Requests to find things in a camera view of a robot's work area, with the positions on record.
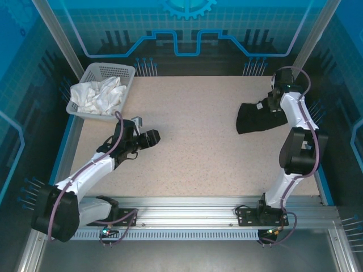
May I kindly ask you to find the black t-shirt with floral print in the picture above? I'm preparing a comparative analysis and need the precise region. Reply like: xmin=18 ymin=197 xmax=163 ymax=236
xmin=235 ymin=97 xmax=288 ymax=135

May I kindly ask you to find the white perforated plastic basket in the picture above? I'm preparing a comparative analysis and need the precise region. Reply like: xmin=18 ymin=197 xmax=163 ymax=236
xmin=66 ymin=62 xmax=137 ymax=124

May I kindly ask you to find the crumpled white cloth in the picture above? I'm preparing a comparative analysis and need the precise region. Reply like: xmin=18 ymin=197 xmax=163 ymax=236
xmin=70 ymin=76 xmax=127 ymax=116

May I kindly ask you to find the grey metal plate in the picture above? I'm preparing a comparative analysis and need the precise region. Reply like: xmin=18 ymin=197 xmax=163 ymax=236
xmin=36 ymin=239 xmax=341 ymax=272

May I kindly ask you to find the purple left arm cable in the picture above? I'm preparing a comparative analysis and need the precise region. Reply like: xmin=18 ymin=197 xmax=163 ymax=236
xmin=47 ymin=111 xmax=141 ymax=248

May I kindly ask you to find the aluminium frame post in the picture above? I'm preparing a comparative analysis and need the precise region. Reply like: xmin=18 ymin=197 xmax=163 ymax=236
xmin=31 ymin=0 xmax=86 ymax=83
xmin=285 ymin=0 xmax=343 ymax=87

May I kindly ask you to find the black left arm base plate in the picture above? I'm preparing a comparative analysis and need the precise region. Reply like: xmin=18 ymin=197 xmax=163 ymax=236
xmin=113 ymin=207 xmax=139 ymax=227

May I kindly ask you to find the aluminium mounting rail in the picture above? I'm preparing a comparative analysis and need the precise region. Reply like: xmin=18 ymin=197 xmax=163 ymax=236
xmin=36 ymin=195 xmax=340 ymax=230

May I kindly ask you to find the green-lit cable connector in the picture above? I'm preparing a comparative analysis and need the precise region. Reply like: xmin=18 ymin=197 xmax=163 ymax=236
xmin=265 ymin=226 xmax=285 ymax=236
xmin=100 ymin=224 xmax=120 ymax=237

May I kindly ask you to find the slotted grey cable duct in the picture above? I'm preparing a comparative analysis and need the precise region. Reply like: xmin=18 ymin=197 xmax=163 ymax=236
xmin=70 ymin=229 xmax=260 ymax=241

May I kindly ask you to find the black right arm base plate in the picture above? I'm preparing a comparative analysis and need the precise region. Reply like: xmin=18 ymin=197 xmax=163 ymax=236
xmin=235 ymin=206 xmax=290 ymax=227

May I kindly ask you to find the aluminium frame bar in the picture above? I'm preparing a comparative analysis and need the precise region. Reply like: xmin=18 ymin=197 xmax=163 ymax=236
xmin=15 ymin=226 xmax=48 ymax=272
xmin=328 ymin=226 xmax=360 ymax=272

